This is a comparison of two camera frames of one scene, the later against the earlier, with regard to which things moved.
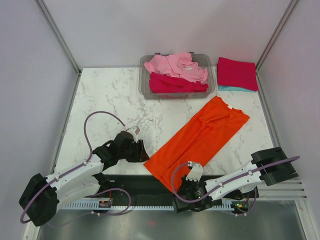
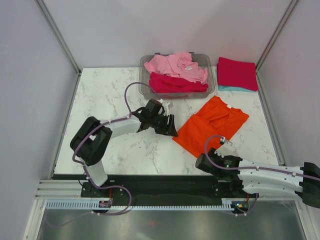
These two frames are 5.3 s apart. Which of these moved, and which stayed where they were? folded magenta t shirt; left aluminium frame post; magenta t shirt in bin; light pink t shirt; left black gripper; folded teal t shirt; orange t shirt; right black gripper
Moved: orange t shirt; left black gripper; right black gripper
Stayed: magenta t shirt in bin; light pink t shirt; left aluminium frame post; folded magenta t shirt; folded teal t shirt
